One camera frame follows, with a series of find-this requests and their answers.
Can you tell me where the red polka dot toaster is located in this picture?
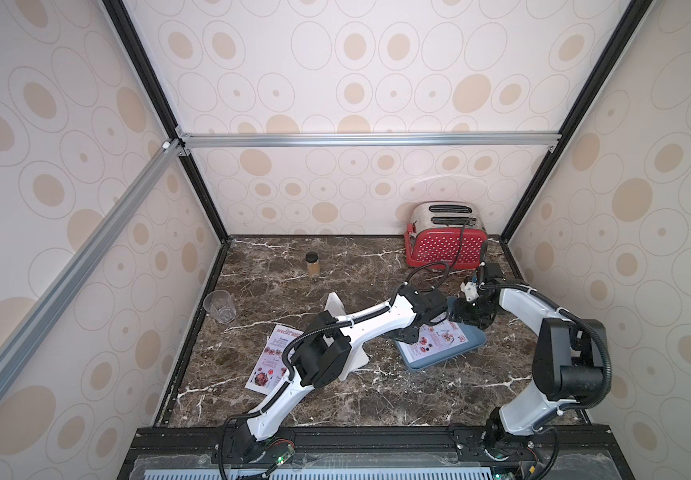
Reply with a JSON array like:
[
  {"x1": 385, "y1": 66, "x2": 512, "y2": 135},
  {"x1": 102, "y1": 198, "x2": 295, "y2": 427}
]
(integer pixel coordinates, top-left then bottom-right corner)
[{"x1": 403, "y1": 201, "x2": 489, "y2": 270}]

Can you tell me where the spice jar with black lid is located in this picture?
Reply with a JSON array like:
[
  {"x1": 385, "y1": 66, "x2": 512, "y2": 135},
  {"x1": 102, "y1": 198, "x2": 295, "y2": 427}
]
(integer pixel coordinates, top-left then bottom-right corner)
[{"x1": 304, "y1": 251, "x2": 320, "y2": 278}]

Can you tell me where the blue-grey plastic tray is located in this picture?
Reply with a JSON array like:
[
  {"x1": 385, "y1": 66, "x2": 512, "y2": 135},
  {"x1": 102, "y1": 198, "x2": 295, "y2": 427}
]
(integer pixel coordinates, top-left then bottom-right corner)
[{"x1": 387, "y1": 297, "x2": 487, "y2": 371}]

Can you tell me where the aluminium crossbar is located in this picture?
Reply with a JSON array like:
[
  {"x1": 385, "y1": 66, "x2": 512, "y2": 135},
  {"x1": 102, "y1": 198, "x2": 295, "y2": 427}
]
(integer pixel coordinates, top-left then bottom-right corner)
[
  {"x1": 0, "y1": 138, "x2": 184, "y2": 402},
  {"x1": 180, "y1": 131, "x2": 561, "y2": 150}
]

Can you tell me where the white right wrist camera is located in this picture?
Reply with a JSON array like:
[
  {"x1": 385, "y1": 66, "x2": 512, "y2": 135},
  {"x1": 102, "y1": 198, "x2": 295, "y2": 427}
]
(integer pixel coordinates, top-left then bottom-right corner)
[{"x1": 461, "y1": 281, "x2": 479, "y2": 303}]

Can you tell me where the clear plastic cup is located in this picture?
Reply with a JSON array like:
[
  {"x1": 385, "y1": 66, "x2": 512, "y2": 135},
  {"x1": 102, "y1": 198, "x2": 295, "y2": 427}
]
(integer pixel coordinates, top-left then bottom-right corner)
[{"x1": 202, "y1": 290, "x2": 237, "y2": 325}]

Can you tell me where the black vertical frame post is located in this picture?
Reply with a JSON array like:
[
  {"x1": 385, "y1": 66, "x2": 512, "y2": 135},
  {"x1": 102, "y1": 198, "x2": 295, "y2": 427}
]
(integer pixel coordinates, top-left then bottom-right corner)
[
  {"x1": 499, "y1": 0, "x2": 655, "y2": 245},
  {"x1": 101, "y1": 0, "x2": 230, "y2": 243}
]

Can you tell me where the old menu sheet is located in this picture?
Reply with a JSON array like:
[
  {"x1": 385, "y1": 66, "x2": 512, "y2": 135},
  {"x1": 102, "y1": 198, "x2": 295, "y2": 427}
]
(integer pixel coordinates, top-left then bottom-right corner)
[{"x1": 245, "y1": 325, "x2": 302, "y2": 395}]

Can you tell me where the black vertical frame post right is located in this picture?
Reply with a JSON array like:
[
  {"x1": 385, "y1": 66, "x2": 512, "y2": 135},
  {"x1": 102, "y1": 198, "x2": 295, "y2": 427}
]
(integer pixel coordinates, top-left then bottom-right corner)
[{"x1": 499, "y1": 0, "x2": 655, "y2": 245}]

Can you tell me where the aluminium crossbar back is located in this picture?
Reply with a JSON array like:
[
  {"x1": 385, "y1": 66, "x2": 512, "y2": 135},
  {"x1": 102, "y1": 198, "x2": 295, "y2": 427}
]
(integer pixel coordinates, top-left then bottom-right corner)
[{"x1": 180, "y1": 131, "x2": 561, "y2": 150}]

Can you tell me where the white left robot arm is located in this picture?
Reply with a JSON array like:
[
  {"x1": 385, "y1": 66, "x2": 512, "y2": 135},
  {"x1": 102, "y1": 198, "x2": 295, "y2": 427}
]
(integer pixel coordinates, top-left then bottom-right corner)
[{"x1": 217, "y1": 261, "x2": 451, "y2": 479}]

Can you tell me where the aluminium crossbar left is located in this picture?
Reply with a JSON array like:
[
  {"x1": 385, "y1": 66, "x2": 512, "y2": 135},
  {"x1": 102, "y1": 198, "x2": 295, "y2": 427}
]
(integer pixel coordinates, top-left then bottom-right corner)
[{"x1": 0, "y1": 138, "x2": 184, "y2": 402}]

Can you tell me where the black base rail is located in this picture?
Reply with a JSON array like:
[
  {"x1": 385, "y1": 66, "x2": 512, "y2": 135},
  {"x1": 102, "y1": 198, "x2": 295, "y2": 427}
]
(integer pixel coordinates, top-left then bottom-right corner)
[{"x1": 117, "y1": 425, "x2": 633, "y2": 479}]

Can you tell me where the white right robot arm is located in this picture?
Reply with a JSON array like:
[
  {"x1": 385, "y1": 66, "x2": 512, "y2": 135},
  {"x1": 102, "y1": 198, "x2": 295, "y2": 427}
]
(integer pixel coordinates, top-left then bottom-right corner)
[{"x1": 451, "y1": 252, "x2": 613, "y2": 461}]

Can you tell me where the black vertical frame post left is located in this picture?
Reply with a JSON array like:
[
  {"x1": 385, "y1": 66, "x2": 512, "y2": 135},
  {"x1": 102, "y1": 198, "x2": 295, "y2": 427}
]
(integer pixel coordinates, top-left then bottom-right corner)
[{"x1": 101, "y1": 0, "x2": 230, "y2": 243}]

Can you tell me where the new special menu sheet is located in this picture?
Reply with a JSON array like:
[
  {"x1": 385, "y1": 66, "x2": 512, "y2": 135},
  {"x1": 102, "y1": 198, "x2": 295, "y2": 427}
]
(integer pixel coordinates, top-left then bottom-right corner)
[{"x1": 401, "y1": 321, "x2": 469, "y2": 362}]

